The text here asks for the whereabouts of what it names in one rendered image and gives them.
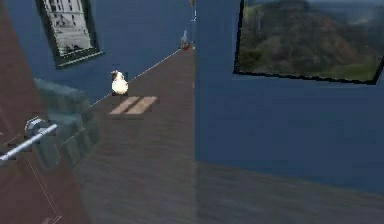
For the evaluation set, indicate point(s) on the rocking horse green red wheels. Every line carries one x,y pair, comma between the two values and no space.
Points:
185,41

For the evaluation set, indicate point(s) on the white round toy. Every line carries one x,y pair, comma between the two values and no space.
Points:
119,83

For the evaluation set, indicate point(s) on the black framed landscape picture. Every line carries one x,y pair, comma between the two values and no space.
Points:
306,36

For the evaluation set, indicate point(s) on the black framed grey picture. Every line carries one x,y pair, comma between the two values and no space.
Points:
68,26

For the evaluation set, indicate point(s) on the brown room door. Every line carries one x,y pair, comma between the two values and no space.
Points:
16,100

